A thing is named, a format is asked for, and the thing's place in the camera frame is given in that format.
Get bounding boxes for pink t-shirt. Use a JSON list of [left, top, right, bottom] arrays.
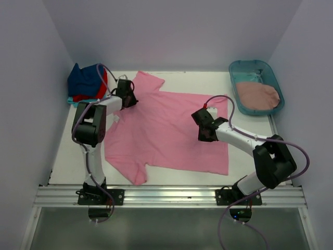
[[104, 71, 228, 185]]

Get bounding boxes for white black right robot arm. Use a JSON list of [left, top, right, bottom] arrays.
[[191, 108, 297, 205]]

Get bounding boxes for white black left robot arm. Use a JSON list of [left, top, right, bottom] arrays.
[[71, 79, 138, 205]]

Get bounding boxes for folded red t-shirt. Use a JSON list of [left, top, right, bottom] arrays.
[[72, 66, 108, 99]]

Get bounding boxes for folded blue t-shirt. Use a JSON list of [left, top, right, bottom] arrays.
[[67, 63, 105, 97]]

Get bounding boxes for folded teal t-shirt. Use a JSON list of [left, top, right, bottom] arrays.
[[67, 95, 108, 108]]

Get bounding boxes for salmon pink cloth in bin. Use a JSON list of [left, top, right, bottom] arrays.
[[236, 82, 280, 110]]

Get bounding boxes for teal plastic bin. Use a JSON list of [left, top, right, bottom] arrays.
[[228, 60, 285, 116]]

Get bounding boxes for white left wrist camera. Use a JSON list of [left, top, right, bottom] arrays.
[[119, 74, 128, 80]]

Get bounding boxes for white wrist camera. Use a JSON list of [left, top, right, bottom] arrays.
[[119, 74, 128, 80], [207, 107, 217, 120]]

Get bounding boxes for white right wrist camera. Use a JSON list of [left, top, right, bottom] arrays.
[[207, 107, 217, 120]]

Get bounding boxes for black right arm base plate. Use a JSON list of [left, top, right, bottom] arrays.
[[215, 186, 263, 206]]

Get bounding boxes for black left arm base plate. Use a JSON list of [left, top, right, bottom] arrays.
[[75, 189, 125, 206]]

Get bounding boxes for aluminium mounting rail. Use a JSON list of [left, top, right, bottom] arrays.
[[33, 185, 306, 208]]

